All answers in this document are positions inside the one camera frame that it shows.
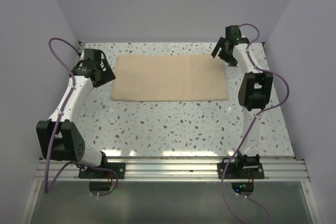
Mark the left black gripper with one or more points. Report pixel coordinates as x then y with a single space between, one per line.
107 75

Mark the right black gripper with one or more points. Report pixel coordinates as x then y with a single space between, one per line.
219 45

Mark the beige cloth wrap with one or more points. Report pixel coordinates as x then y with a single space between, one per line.
145 78

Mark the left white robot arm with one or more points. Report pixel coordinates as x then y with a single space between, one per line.
59 137

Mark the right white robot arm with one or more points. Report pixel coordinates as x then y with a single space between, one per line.
253 95

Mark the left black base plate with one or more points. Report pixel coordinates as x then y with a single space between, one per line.
109 171

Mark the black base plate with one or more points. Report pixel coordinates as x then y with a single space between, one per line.
109 171
241 170

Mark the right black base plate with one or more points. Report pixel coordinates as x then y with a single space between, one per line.
241 170

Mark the aluminium rail frame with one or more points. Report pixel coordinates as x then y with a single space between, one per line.
171 151

